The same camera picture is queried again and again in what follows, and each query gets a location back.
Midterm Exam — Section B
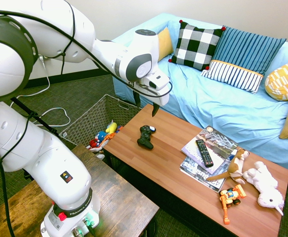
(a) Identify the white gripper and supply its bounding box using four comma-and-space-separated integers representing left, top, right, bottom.
132, 69, 170, 118

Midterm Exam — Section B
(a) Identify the black gamepad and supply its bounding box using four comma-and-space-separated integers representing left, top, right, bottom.
136, 124, 157, 151

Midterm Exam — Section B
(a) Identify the woven grey basket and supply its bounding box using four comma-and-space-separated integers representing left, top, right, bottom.
59, 93, 143, 150

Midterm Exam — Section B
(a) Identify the yellow plush toy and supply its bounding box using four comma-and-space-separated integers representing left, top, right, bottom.
105, 119, 118, 134

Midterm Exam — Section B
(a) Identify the orange toy piece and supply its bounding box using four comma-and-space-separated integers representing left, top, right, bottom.
101, 125, 123, 149

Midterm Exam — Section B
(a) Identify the blue red plush toy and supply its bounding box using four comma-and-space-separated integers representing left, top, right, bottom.
88, 130, 108, 148

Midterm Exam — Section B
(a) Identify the plain mustard yellow pillow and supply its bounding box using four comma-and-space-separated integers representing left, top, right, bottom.
157, 27, 174, 62

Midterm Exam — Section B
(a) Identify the light blue covered sofa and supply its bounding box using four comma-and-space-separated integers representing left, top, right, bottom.
112, 12, 288, 188

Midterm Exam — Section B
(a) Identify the black white checkered pillow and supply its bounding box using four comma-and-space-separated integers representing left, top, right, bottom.
168, 19, 227, 72

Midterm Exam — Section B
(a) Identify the black TV remote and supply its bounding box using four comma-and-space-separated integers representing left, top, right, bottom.
195, 139, 214, 168

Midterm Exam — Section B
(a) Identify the reddish wooden coffee table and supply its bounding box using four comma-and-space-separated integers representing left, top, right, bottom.
102, 103, 288, 237

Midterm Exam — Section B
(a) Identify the business magazine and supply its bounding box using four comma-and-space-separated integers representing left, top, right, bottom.
179, 157, 231, 193

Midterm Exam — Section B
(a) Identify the dark rustic wooden table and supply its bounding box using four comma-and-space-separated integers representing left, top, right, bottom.
0, 144, 160, 237

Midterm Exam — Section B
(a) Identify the blue striped pillow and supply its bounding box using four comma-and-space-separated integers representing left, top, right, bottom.
200, 25, 287, 95

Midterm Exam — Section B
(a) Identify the orange toy excavator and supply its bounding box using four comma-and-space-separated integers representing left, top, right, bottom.
218, 184, 247, 225

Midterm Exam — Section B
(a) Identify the yellow white patterned pillow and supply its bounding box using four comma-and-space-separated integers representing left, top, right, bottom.
265, 57, 288, 102

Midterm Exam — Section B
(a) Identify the white unicorn plush toy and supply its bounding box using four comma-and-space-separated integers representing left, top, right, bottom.
242, 160, 285, 216

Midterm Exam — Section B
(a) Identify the white power cable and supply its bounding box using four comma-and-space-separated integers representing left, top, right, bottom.
9, 54, 71, 128

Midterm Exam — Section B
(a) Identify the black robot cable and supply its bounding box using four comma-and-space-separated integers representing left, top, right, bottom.
0, 0, 173, 237

